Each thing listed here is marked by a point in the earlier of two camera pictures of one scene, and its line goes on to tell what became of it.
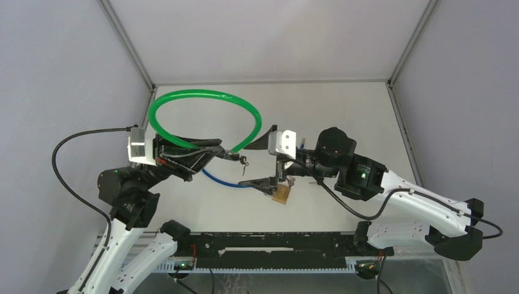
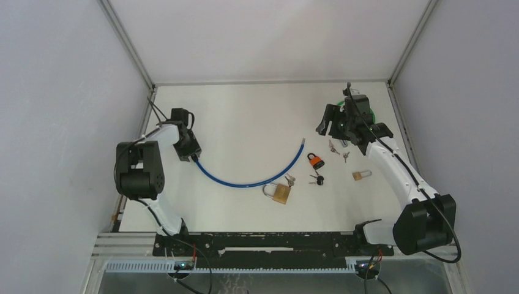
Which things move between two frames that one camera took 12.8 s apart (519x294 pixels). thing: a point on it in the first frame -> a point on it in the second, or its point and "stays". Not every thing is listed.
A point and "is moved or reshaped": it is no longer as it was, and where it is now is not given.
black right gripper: [268, 184] -> [333, 113]
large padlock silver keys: [291, 180] stays
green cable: [246, 143] -> [373, 114]
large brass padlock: [281, 193] stays
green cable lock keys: [243, 161] is moved or reshaped
